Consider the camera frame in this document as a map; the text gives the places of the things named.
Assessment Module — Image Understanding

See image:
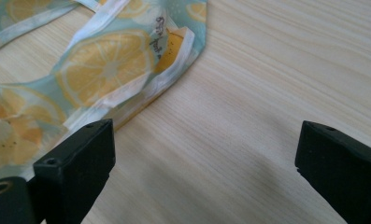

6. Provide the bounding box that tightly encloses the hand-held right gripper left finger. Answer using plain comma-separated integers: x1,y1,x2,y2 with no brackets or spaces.
33,118,117,224

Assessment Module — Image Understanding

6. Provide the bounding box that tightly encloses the lemon print fabric bag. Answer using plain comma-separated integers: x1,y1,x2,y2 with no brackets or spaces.
0,0,208,185

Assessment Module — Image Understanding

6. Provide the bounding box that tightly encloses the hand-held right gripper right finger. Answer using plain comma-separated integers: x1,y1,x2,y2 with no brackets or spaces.
294,120,371,224

